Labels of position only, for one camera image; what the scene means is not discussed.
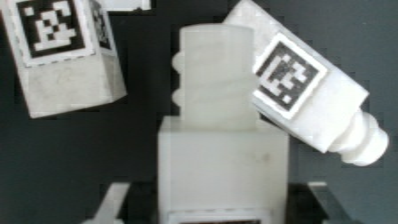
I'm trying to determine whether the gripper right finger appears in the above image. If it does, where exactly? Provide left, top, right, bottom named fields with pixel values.
left=287, top=182, right=355, bottom=224

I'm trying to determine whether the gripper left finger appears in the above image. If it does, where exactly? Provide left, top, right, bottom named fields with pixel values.
left=81, top=181, right=158, bottom=224

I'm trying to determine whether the white marker base sheet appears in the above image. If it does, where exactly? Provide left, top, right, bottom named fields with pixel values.
left=103, top=0, right=151, bottom=12

